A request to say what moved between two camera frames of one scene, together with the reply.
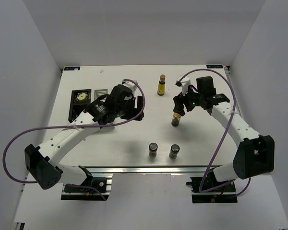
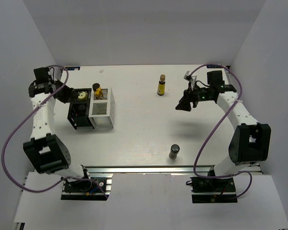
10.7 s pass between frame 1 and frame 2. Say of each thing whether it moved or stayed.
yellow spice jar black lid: moved
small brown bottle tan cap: stayed
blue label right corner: stayed
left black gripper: moved
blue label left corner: stayed
